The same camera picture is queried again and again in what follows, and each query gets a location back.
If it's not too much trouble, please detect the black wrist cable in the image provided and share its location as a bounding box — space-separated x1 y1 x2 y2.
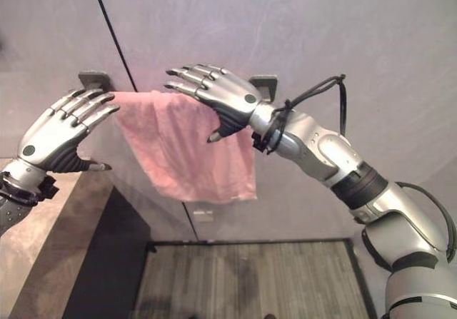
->
251 74 348 154

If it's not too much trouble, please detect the pink towel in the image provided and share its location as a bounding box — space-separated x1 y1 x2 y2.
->
112 90 258 203

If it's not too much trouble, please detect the stone sink counter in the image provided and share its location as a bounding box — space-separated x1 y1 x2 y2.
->
0 158 151 319

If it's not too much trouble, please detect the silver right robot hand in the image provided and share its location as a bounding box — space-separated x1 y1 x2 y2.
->
164 64 263 144

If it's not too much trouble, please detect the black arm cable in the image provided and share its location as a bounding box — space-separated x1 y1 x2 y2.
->
361 181 457 273

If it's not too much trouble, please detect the dark metal towel bar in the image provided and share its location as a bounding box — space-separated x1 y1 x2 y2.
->
77 70 279 102

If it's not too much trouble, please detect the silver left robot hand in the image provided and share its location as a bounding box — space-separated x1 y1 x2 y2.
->
16 88 121 175

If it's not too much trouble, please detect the grey floor mat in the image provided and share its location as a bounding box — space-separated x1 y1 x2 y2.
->
129 238 378 319

